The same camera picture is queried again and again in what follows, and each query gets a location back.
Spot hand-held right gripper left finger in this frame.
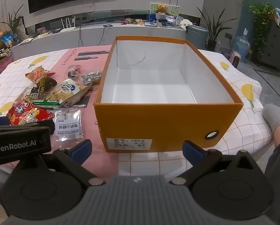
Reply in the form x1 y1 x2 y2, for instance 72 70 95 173
53 139 106 188

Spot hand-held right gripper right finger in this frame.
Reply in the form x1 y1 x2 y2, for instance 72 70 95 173
169 140 265 188

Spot large red snack bag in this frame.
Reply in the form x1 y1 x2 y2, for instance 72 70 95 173
7 101 54 126

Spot clear packet of white balls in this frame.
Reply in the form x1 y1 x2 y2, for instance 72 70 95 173
54 109 84 142

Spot green snack packet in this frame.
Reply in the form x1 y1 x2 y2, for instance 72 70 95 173
32 99 60 107

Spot orange cardboard box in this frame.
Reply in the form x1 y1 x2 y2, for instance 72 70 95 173
93 36 244 154

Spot brown chocolate snack packet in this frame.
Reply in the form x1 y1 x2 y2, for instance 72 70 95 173
29 78 58 100

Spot clear bun packet blue label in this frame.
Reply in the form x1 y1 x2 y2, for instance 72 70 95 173
46 78 93 106

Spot orange red fries packet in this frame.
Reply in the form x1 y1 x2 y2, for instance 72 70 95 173
25 66 56 85

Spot clear red candy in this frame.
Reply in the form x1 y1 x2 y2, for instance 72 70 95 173
66 65 84 79

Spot clear bag brown snack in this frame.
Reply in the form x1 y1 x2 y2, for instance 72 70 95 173
82 70 103 86

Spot pink basket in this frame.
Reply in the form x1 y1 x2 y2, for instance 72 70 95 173
0 56 12 72

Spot blue snack bags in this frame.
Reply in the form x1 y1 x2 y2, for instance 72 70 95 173
1 34 20 47

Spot dark grey shorts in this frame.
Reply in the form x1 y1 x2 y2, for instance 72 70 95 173
263 139 280 225

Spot grey sock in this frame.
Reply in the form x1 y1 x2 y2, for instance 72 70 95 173
262 103 280 134

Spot white router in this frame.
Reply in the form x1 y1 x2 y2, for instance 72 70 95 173
60 16 76 32

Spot pink heater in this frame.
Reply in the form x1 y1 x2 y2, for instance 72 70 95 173
230 51 241 69

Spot grey tv console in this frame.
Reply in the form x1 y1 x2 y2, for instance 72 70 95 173
10 20 187 62

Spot slim leaf potted plant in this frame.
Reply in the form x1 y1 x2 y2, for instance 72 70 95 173
0 3 25 35

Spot long leaf potted plant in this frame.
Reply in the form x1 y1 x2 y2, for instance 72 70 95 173
196 6 238 51

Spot blue water jug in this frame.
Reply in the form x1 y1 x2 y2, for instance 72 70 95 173
232 36 251 62

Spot grey trash bin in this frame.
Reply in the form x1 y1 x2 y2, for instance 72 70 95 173
186 25 209 50

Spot grey drawer cabinet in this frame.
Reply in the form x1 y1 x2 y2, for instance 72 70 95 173
256 22 280 73

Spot pile of assorted snack packets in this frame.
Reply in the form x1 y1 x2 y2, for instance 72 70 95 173
121 17 145 26

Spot green picture card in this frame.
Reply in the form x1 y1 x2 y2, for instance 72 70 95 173
150 3 180 17

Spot brown teddy bear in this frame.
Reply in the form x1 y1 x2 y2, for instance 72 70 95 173
154 3 172 14

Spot green ivy plant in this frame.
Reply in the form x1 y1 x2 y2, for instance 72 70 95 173
248 2 278 54

